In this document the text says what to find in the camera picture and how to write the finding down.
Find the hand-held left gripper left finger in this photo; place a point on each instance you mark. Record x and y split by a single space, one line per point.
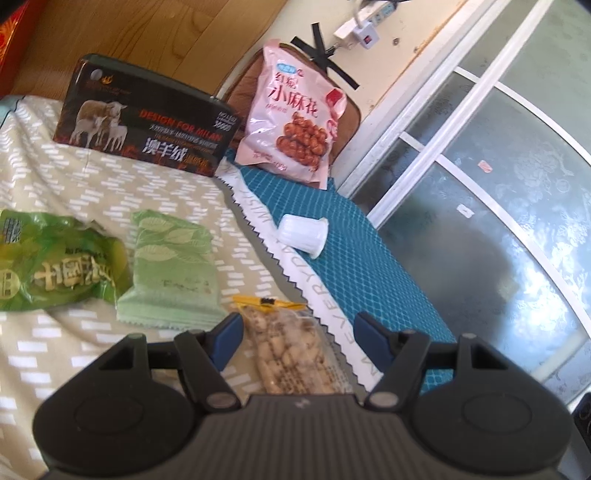
228 336

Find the dark green snack packet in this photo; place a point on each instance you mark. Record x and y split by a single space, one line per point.
60 267

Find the wooden board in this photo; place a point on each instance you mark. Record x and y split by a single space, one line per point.
161 37

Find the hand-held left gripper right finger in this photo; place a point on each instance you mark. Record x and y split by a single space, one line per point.
373 337

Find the white jelly cup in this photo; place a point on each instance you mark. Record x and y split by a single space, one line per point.
300 235

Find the large pink snack bag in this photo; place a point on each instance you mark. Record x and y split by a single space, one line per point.
286 124

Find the brown chair cushion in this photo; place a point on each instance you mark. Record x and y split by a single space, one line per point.
240 87

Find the beige printed blanket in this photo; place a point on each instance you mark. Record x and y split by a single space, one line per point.
115 189

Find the yellow-edged peanut bar packet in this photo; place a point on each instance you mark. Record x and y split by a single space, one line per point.
286 350

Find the black printed box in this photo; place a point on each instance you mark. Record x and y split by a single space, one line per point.
138 120

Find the black tape cross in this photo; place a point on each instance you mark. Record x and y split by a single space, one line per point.
330 64

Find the white plug adaptor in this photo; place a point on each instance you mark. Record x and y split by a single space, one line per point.
358 32

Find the light green leaf-print packet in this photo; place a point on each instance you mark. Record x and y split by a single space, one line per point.
171 272

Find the white-framed glass door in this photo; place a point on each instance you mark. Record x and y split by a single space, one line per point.
485 184

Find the blue patterned mat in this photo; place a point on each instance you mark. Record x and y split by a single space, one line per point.
369 277

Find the white power strip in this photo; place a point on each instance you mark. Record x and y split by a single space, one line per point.
376 11

